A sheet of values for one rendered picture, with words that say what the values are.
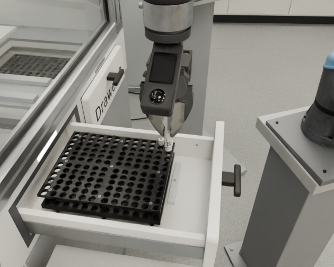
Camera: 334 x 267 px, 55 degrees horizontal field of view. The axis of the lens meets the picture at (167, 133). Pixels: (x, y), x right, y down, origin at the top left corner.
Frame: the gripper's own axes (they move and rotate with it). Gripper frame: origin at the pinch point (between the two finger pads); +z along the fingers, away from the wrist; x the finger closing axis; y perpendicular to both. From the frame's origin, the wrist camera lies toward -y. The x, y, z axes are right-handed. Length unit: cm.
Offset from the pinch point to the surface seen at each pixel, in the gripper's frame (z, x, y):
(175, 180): 11.0, -1.9, -1.9
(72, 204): 8.6, 15.6, -12.6
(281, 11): 81, -67, 299
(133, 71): 79, 51, 155
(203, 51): 27, -1, 89
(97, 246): 52, 23, 3
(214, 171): 3.2, -9.5, -5.5
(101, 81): 3.8, 20.6, 21.8
